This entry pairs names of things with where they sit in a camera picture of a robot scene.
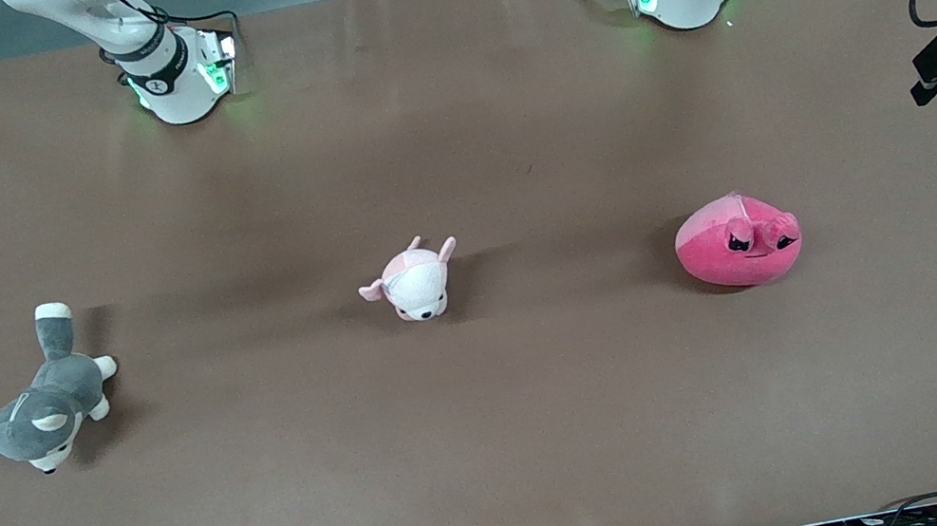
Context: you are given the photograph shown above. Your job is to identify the round magenta pink plush toy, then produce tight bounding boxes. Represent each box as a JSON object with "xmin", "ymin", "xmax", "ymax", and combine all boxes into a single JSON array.
[{"xmin": 667, "ymin": 181, "xmax": 810, "ymax": 300}]

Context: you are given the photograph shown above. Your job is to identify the grey white husky plush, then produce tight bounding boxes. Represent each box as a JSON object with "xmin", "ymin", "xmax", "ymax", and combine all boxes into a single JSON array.
[{"xmin": 0, "ymin": 293, "xmax": 135, "ymax": 483}]

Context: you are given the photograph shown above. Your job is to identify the pale pink white plush dog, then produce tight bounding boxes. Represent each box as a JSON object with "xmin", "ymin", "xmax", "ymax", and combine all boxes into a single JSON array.
[{"xmin": 350, "ymin": 229, "xmax": 471, "ymax": 332}]

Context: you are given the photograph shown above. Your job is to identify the brown table cover sheet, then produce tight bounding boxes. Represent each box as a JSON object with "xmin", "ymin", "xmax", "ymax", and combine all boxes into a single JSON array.
[{"xmin": 0, "ymin": 0, "xmax": 937, "ymax": 526}]

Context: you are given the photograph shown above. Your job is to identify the black right arm base cable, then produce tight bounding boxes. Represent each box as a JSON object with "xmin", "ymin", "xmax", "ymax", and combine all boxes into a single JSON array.
[{"xmin": 92, "ymin": 0, "xmax": 245, "ymax": 73}]

